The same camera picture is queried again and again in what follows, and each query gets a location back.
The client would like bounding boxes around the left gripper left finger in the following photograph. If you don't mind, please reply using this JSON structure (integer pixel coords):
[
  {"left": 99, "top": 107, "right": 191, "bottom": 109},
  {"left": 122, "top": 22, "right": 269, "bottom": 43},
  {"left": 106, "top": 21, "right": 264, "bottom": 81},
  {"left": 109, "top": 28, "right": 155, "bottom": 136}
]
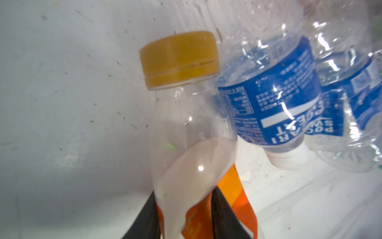
[{"left": 122, "top": 192, "right": 161, "bottom": 239}]

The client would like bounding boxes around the Pocari bottle left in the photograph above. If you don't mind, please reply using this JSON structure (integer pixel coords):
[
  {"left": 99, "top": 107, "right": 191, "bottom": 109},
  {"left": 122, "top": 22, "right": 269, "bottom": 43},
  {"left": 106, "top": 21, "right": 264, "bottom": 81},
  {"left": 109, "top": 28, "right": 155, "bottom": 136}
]
[{"left": 190, "top": 0, "right": 326, "bottom": 170}]

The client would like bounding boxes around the orange label yellow-cap bottle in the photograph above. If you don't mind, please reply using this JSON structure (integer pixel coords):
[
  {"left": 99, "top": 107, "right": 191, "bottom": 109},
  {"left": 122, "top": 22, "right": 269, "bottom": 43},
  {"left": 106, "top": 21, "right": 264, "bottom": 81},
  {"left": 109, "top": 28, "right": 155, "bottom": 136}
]
[{"left": 140, "top": 31, "right": 264, "bottom": 239}]

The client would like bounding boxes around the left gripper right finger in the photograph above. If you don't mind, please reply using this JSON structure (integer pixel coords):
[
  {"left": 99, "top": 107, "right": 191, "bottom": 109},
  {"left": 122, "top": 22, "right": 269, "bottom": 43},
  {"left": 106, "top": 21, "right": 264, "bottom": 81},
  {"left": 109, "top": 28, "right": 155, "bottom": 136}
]
[{"left": 211, "top": 187, "right": 251, "bottom": 239}]

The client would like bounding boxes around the Pocari bottle middle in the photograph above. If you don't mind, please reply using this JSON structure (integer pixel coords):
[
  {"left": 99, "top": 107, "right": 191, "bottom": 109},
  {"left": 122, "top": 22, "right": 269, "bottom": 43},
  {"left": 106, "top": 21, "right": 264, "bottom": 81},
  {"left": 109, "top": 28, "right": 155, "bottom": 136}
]
[{"left": 302, "top": 1, "right": 382, "bottom": 173}]

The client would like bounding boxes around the pocari bottle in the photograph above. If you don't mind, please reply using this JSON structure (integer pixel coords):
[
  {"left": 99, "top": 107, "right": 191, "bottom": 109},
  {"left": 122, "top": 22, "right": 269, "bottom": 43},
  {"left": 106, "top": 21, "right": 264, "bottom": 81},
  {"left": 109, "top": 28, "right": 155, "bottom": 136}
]
[
  {"left": 302, "top": 1, "right": 382, "bottom": 173},
  {"left": 190, "top": 0, "right": 326, "bottom": 170}
]

